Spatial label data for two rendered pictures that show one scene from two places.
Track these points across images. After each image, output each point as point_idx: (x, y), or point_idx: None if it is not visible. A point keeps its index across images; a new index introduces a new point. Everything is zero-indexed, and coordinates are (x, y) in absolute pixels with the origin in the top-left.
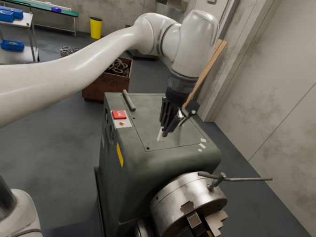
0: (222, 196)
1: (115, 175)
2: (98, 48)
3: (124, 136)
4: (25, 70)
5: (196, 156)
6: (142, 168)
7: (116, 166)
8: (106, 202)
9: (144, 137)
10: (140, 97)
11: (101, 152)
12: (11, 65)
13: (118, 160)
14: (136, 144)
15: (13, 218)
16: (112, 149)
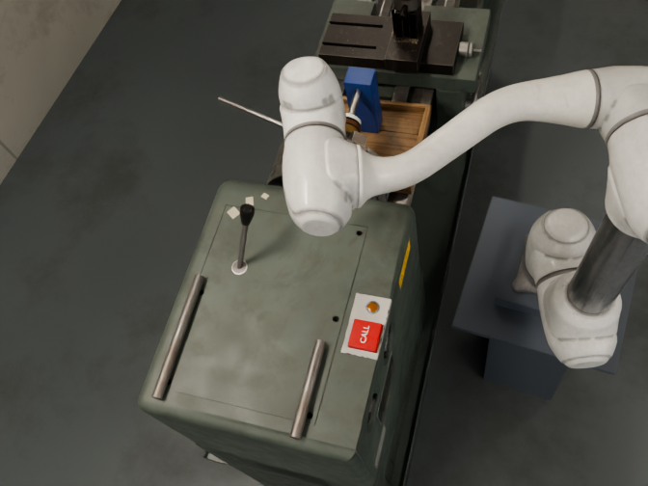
0: None
1: (407, 298)
2: (468, 112)
3: (386, 273)
4: (541, 82)
5: (282, 191)
6: (390, 205)
7: (405, 291)
8: (409, 379)
9: (349, 258)
10: (261, 400)
11: (383, 461)
12: (552, 90)
13: (404, 277)
14: (373, 248)
15: (569, 275)
16: (395, 331)
